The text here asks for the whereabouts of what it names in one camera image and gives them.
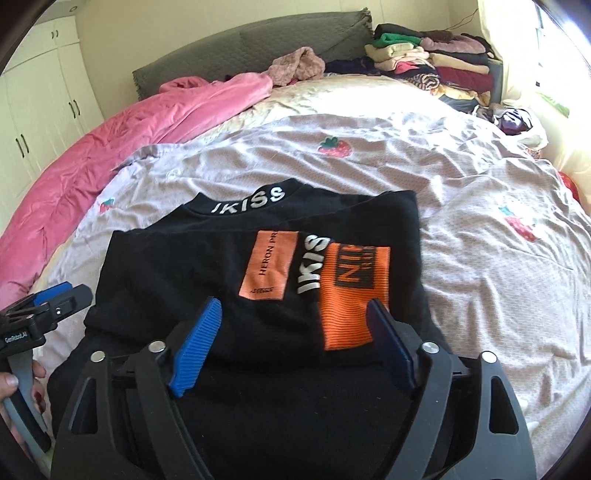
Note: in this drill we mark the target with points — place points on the white curtain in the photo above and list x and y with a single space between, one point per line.
521 50

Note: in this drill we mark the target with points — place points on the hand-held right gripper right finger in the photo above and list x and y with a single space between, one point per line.
392 350

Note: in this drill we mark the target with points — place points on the pink quilt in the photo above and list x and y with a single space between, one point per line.
92 166

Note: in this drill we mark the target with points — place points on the white wardrobe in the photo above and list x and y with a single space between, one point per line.
41 106

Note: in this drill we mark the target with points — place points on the person's left hand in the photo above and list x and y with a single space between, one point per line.
8 383

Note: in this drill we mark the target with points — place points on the pink fuzzy garment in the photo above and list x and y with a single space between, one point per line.
298 64

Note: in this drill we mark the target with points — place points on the dark purple cloth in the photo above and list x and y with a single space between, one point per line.
351 67

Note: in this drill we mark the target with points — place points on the pink printed bedsheet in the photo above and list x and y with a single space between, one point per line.
461 194

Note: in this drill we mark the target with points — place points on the black sweater with orange patches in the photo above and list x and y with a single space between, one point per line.
207 263

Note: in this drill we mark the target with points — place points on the grey quilted headboard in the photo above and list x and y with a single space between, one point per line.
207 55

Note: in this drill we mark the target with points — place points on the stack of folded clothes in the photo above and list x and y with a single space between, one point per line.
438 64

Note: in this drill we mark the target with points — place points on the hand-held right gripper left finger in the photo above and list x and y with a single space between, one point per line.
196 346

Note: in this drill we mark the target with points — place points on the white plastic bag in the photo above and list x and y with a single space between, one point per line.
521 127

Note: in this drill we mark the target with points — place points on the red object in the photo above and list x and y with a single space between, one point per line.
569 184

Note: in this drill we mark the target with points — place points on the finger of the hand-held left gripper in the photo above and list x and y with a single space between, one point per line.
53 293
69 304

